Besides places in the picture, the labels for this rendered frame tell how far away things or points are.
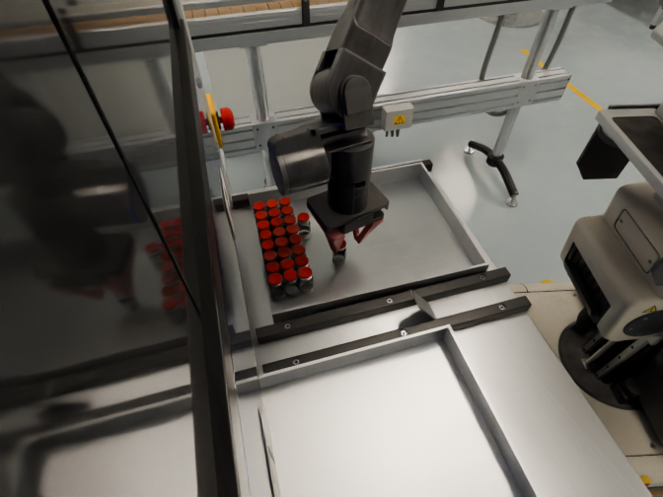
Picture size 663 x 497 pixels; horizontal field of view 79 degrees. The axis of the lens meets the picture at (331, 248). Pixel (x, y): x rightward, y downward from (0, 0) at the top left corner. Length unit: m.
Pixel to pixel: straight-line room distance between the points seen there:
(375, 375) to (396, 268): 0.19
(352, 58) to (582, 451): 0.53
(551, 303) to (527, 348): 0.87
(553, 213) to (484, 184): 0.36
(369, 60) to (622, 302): 0.65
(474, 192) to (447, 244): 1.51
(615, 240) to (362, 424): 0.65
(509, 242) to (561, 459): 1.51
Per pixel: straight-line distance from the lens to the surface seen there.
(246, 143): 1.64
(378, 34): 0.49
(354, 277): 0.65
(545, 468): 0.59
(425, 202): 0.78
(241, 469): 0.22
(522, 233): 2.09
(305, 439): 0.54
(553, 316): 1.49
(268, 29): 1.43
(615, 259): 0.94
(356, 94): 0.46
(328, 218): 0.54
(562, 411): 0.63
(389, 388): 0.57
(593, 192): 2.49
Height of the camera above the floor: 1.41
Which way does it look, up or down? 50 degrees down
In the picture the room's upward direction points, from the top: straight up
